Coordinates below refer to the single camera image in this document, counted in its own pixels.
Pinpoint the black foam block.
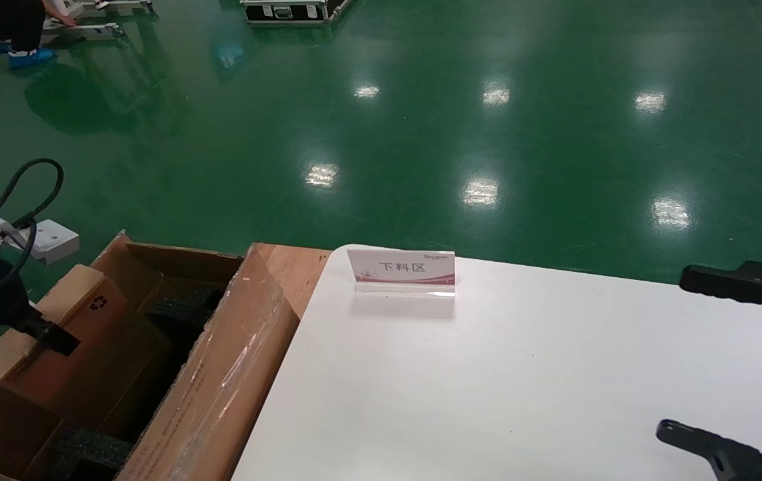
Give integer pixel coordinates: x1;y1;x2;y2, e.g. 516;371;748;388
53;428;136;481
146;287;228;325

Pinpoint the white metal floor frame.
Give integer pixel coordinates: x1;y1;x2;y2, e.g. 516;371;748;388
43;0;154;42

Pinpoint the small cardboard box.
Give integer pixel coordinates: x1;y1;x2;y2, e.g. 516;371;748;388
0;264;174;428

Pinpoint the large cardboard box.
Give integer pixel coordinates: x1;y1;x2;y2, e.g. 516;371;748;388
0;230;301;481

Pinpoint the black aluminium flight case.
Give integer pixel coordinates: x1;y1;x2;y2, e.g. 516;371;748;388
241;0;355;26

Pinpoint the white and red table sign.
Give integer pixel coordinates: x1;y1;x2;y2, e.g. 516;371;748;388
348;249;457;299

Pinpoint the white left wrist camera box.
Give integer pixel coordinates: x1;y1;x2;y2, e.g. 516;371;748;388
17;219;81;267

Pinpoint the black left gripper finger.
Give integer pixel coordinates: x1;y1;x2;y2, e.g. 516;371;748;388
27;317;81;356

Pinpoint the person in black clothes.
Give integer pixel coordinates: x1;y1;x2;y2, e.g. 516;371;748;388
0;0;79;70

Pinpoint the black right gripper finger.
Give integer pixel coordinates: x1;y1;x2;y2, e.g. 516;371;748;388
655;420;762;481
679;261;762;335

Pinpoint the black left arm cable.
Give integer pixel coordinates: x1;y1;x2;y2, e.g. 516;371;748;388
0;158;65;296

